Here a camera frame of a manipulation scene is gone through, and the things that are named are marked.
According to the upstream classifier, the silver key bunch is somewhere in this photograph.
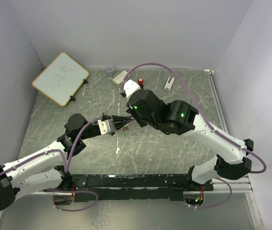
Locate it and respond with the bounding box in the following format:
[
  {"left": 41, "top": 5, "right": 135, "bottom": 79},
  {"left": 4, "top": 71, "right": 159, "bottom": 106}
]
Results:
[{"left": 115, "top": 126, "right": 129, "bottom": 133}]

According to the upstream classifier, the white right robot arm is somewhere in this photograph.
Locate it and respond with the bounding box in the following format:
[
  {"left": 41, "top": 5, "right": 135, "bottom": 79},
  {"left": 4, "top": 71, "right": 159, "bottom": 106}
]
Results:
[{"left": 125, "top": 87, "right": 252, "bottom": 191}]

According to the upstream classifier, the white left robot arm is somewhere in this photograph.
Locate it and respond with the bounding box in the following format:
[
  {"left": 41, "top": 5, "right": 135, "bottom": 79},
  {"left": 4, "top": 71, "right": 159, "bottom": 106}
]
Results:
[{"left": 0, "top": 114, "right": 133, "bottom": 211}]

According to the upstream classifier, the red black stamp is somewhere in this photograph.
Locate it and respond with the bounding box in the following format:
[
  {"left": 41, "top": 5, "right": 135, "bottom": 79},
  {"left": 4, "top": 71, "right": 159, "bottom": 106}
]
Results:
[{"left": 137, "top": 78, "right": 144, "bottom": 85}]

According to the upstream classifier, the white plastic clip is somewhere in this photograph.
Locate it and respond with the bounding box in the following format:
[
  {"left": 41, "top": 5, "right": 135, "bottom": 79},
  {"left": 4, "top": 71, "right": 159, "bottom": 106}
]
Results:
[{"left": 164, "top": 76, "right": 175, "bottom": 91}]

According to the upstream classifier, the white cardboard box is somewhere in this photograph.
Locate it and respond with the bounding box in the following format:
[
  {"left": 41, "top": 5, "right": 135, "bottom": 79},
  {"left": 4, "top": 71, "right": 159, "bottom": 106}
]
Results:
[{"left": 112, "top": 70, "right": 127, "bottom": 86}]

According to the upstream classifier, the clear plastic cup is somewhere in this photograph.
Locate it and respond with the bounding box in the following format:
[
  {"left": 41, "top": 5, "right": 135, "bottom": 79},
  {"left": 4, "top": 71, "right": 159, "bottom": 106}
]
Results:
[{"left": 105, "top": 66, "right": 114, "bottom": 77}]

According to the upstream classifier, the small framed whiteboard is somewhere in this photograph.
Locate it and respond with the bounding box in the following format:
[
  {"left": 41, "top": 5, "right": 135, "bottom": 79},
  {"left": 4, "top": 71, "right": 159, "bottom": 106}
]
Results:
[{"left": 32, "top": 52, "right": 90, "bottom": 107}]

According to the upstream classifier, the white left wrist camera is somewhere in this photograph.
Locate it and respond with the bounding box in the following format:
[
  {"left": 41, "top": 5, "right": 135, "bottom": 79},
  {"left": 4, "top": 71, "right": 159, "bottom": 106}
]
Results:
[{"left": 97, "top": 112, "right": 115, "bottom": 135}]

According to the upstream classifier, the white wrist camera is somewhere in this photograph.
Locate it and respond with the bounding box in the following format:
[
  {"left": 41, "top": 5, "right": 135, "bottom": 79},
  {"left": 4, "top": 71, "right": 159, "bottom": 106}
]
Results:
[
  {"left": 97, "top": 112, "right": 115, "bottom": 135},
  {"left": 120, "top": 80, "right": 141, "bottom": 99}
]

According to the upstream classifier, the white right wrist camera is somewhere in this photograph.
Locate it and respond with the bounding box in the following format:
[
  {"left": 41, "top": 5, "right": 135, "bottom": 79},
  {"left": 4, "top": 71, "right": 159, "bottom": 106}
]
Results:
[{"left": 120, "top": 80, "right": 141, "bottom": 99}]

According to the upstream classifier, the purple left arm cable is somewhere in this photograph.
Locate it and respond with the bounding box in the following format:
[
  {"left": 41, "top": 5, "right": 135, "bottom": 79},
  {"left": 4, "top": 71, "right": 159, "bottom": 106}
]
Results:
[{"left": 0, "top": 116, "right": 105, "bottom": 209}]

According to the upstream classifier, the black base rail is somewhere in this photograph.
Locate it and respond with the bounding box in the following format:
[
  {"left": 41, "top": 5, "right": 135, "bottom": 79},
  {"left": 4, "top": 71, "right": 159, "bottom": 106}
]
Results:
[{"left": 55, "top": 174, "right": 213, "bottom": 202}]

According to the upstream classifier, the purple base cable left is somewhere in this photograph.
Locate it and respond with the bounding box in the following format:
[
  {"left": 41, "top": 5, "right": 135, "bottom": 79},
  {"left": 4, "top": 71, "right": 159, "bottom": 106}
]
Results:
[{"left": 52, "top": 186, "right": 100, "bottom": 212}]

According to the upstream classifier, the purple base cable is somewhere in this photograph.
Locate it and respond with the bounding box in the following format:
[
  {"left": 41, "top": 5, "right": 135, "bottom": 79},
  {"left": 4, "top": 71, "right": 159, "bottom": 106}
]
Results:
[
  {"left": 52, "top": 186, "right": 100, "bottom": 212},
  {"left": 188, "top": 177, "right": 233, "bottom": 210}
]

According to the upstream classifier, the white corner bracket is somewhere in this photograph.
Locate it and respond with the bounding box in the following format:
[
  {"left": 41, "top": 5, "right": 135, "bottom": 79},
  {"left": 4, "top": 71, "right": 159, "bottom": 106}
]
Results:
[{"left": 204, "top": 69, "right": 215, "bottom": 74}]

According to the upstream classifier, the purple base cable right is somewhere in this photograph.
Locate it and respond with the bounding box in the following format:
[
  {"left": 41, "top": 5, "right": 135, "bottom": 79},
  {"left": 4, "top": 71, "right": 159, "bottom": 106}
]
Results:
[{"left": 188, "top": 177, "right": 233, "bottom": 210}]

